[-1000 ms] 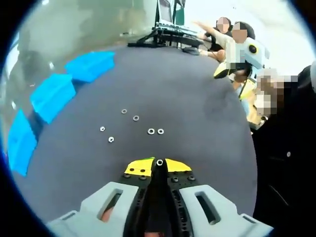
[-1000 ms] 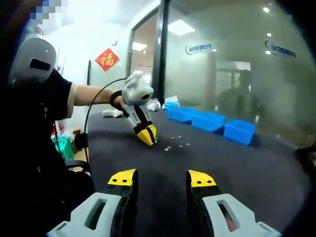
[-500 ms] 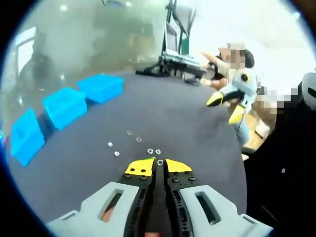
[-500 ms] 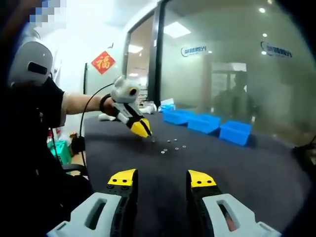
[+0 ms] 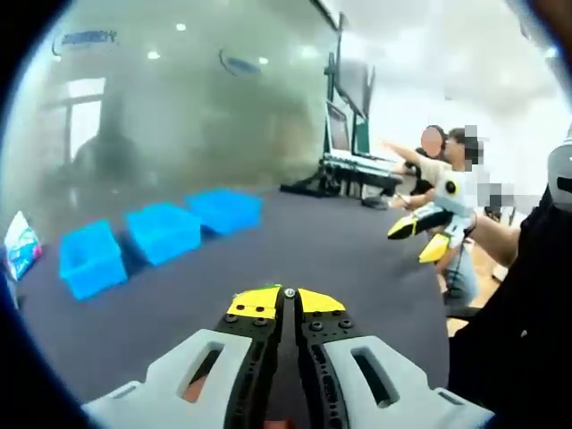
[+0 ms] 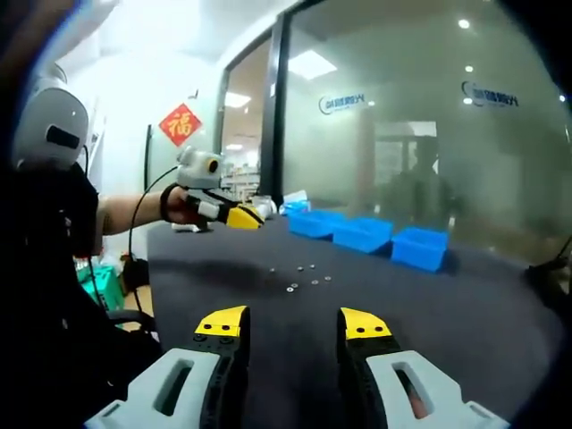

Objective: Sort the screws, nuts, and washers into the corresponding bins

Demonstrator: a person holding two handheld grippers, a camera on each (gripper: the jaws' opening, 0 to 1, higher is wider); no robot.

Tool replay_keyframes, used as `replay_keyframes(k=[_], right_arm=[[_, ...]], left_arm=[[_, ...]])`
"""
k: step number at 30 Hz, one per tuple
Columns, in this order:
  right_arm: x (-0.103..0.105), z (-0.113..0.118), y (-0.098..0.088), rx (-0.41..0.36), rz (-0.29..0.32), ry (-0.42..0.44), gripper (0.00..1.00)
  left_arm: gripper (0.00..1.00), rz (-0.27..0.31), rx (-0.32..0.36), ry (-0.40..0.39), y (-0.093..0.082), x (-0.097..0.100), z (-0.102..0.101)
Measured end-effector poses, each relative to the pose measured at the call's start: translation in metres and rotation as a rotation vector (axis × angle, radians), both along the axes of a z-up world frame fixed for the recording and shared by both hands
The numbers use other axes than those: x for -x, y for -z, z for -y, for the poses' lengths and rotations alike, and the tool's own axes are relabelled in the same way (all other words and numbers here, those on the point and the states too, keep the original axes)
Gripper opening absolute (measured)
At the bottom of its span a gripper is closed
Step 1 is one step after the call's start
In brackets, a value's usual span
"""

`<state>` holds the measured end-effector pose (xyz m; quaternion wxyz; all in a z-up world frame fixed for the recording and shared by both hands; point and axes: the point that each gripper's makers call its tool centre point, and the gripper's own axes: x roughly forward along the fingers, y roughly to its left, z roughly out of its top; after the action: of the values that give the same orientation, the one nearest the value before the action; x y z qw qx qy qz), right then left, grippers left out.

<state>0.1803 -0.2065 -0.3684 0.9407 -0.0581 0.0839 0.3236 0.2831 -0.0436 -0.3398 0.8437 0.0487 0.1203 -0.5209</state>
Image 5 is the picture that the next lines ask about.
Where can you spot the small metal screw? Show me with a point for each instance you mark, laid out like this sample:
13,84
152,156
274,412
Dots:
289,292

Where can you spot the person's black clothing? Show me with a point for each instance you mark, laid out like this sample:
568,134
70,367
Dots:
514,335

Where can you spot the person's right hand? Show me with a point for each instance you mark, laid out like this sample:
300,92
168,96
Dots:
478,230

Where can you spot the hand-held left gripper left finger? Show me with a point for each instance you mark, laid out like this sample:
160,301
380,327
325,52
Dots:
156,389

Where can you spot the green-edged monitor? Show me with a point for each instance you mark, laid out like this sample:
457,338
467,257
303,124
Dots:
361,138

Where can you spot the blue plastic bin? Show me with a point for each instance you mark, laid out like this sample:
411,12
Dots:
89,268
223,212
163,237

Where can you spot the blue white tissue pack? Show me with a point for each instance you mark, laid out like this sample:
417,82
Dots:
22,252

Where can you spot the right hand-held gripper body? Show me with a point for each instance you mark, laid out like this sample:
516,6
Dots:
462,196

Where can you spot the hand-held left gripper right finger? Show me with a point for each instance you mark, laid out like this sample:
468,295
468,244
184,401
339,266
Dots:
415,402

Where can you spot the person's left hand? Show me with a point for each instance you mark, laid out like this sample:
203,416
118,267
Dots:
278,424

